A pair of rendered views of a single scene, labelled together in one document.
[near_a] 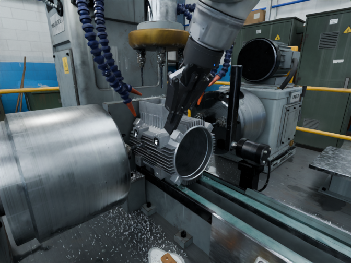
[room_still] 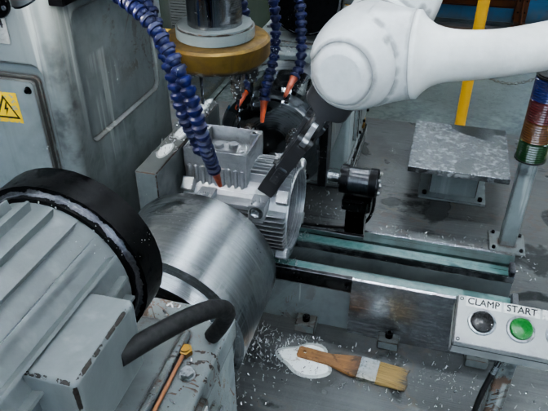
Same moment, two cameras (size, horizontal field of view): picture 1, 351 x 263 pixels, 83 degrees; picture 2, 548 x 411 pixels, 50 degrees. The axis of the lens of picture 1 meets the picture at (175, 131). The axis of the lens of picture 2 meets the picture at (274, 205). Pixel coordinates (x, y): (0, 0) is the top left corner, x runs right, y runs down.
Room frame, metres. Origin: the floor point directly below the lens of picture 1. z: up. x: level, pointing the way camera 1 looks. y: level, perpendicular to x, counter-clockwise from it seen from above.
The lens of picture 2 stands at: (-0.24, 0.47, 1.64)
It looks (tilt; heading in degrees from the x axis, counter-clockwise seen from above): 34 degrees down; 328
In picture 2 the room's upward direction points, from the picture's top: straight up
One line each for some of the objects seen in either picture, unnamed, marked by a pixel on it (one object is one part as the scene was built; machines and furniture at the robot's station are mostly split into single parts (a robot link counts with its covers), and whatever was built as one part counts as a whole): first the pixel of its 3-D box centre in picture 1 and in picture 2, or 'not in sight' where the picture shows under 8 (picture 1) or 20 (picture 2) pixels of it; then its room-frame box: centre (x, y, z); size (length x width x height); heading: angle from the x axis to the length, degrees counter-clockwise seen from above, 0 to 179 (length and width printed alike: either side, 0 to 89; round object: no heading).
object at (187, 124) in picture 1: (172, 143); (246, 201); (0.59, 0.01, 1.01); 0.20 x 0.19 x 0.19; 42
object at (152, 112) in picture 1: (163, 112); (224, 156); (0.62, 0.04, 1.11); 0.12 x 0.11 x 0.07; 42
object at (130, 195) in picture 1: (131, 190); not in sight; (0.57, 0.14, 0.86); 0.07 x 0.06 x 0.12; 132
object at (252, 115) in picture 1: (231, 119); (287, 117); (0.81, -0.23, 1.04); 0.41 x 0.25 x 0.25; 132
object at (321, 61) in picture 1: (325, 87); not in sight; (3.02, -2.22, 0.98); 0.72 x 0.49 x 1.96; 43
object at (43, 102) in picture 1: (62, 107); not in sight; (4.36, 2.48, 0.43); 1.20 x 0.94 x 0.85; 135
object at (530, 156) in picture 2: not in sight; (532, 148); (0.39, -0.57, 1.05); 0.06 x 0.06 x 0.04
